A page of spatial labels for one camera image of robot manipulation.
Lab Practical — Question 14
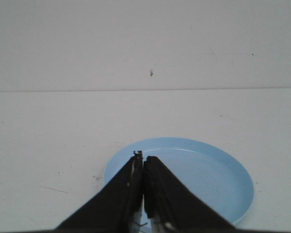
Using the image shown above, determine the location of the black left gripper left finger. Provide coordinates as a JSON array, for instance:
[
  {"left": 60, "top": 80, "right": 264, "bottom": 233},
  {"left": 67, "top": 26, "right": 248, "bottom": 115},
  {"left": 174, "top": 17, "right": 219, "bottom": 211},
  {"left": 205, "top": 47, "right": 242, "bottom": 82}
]
[{"left": 56, "top": 151, "right": 143, "bottom": 230}]

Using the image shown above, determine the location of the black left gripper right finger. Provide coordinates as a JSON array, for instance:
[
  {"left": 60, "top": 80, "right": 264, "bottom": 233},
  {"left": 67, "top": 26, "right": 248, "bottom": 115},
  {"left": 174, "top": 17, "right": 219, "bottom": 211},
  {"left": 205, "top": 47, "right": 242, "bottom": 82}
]
[{"left": 144, "top": 156, "right": 235, "bottom": 229}]

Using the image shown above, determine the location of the light blue round plate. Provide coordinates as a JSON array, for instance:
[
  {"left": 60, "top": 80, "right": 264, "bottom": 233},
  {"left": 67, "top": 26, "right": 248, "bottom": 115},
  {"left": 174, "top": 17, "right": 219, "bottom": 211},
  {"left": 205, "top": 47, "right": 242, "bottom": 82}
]
[{"left": 104, "top": 137, "right": 254, "bottom": 225}]

